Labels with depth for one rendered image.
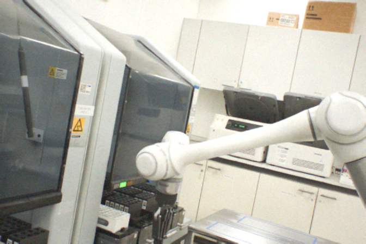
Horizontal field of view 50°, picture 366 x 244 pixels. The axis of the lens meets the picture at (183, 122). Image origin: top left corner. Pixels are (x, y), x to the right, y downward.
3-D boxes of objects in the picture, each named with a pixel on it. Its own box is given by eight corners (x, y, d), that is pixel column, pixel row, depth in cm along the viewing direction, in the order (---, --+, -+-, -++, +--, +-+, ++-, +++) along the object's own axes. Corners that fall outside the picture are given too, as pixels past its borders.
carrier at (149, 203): (153, 207, 181) (156, 194, 180) (157, 208, 180) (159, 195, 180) (140, 211, 170) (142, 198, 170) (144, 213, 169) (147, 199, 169)
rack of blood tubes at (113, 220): (49, 212, 152) (52, 197, 152) (66, 208, 162) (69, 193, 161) (113, 236, 141) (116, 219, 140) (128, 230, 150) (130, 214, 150)
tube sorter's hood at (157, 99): (5, 158, 159) (31, 1, 156) (95, 152, 215) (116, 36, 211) (110, 191, 139) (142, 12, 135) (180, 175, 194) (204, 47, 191)
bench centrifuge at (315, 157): (264, 164, 353) (279, 89, 350) (276, 159, 411) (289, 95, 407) (329, 180, 332) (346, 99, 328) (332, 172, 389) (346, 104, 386)
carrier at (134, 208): (136, 213, 167) (139, 199, 166) (140, 214, 166) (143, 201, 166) (122, 219, 156) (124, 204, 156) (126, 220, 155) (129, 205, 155)
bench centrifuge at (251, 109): (203, 150, 378) (216, 83, 374) (225, 148, 434) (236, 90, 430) (260, 163, 354) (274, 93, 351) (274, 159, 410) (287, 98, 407)
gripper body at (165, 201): (163, 187, 143) (158, 211, 144) (152, 190, 136) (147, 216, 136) (181, 192, 140) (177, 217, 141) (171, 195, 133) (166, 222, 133)
